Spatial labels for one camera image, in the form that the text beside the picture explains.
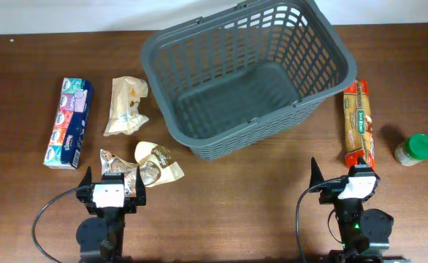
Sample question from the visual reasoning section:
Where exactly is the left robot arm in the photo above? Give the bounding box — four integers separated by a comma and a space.
76, 169, 147, 262

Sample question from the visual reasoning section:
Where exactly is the brown cookie bag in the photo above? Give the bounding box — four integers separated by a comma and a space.
100, 142, 184, 197

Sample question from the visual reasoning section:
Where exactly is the Kleenex tissue multipack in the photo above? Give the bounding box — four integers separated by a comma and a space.
43, 77, 94, 169

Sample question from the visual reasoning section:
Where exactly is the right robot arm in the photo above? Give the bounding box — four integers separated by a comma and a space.
306, 157, 409, 263

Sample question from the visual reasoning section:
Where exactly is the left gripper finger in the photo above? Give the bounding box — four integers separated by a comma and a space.
78, 167, 92, 189
135, 167, 145, 197

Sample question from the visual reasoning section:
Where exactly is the grey plastic shopping basket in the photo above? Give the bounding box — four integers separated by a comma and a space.
140, 0, 357, 160

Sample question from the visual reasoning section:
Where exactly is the beige snack bag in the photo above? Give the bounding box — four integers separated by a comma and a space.
104, 76, 149, 137

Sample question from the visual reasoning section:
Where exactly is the orange San Remo pasta pack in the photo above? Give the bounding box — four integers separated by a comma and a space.
343, 80, 375, 168

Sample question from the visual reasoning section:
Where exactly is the green lid jar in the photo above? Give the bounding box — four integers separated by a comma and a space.
394, 134, 428, 167

